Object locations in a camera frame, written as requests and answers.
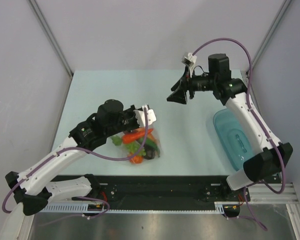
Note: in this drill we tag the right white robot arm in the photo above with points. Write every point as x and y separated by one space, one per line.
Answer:
270 154

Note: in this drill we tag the dark purple toy fruit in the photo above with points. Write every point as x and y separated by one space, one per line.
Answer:
149 153

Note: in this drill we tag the green toy chili pepper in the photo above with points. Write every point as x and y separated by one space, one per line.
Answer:
152 144

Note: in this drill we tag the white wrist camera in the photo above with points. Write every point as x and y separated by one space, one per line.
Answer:
189 60
145 116

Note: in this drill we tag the blue plastic food tray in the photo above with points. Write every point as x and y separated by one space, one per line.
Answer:
232 138

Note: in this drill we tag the red toy carrot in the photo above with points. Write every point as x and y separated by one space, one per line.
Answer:
129 137

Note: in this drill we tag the clear zip top bag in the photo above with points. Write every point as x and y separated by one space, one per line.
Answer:
140 141

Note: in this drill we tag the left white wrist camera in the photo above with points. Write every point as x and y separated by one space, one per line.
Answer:
145 116

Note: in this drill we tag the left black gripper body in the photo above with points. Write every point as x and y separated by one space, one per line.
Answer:
129 120

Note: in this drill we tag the orange toy pumpkin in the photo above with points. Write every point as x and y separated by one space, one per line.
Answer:
138 159

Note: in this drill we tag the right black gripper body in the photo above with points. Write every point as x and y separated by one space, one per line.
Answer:
188 84

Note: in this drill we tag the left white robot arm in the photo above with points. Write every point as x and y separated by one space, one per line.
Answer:
35 187

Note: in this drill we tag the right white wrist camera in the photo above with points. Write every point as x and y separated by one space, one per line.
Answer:
189 60

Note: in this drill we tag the white slotted cable duct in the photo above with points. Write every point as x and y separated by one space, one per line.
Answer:
91 208

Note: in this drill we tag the green toy grapes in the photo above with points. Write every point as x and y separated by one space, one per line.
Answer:
134 147

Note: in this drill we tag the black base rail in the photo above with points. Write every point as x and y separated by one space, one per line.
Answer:
167 192

